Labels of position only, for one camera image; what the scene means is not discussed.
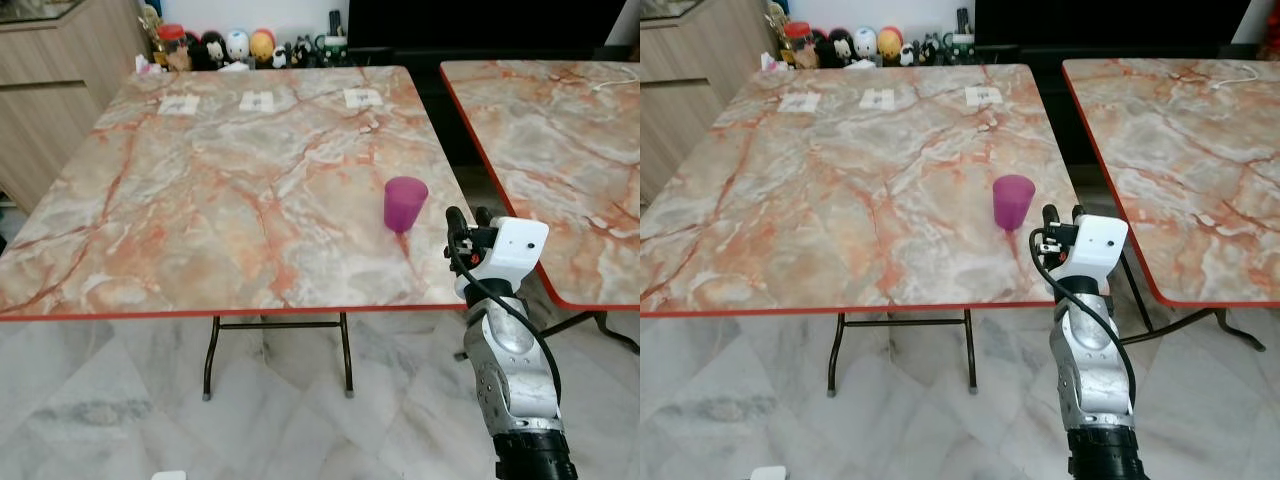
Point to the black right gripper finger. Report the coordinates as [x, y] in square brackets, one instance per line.
[1050, 217]
[455, 220]
[483, 217]
[1078, 213]

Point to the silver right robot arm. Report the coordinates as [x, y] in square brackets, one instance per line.
[516, 375]
[1095, 375]

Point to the purple plastic cup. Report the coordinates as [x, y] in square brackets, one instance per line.
[405, 205]
[1013, 203]

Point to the marble-pattern red-edged folding table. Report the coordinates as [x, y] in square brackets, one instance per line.
[1190, 170]
[570, 170]
[220, 210]
[840, 210]

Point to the white paper card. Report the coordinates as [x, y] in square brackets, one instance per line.
[179, 105]
[799, 102]
[877, 99]
[257, 101]
[363, 98]
[984, 96]

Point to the dark green mug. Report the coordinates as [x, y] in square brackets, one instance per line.
[331, 50]
[960, 48]

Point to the black television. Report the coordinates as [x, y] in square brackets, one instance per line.
[480, 22]
[1110, 20]

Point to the small panda toy figure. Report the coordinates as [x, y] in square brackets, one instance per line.
[280, 56]
[907, 54]

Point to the yellow round toy figure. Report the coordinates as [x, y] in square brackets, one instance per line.
[890, 44]
[262, 46]

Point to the light wooden cabinet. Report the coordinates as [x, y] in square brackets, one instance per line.
[690, 100]
[60, 110]

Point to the white round toy figure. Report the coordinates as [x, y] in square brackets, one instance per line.
[865, 43]
[238, 46]

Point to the black round toy figure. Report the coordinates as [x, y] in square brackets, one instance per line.
[841, 47]
[213, 50]

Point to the red-lidded snack jar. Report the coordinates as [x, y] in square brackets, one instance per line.
[799, 45]
[173, 47]

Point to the pink tissue pack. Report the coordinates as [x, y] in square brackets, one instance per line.
[148, 65]
[772, 63]

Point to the golden figurine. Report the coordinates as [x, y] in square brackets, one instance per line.
[151, 20]
[776, 18]

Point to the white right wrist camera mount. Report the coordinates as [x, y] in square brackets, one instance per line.
[1094, 248]
[516, 253]

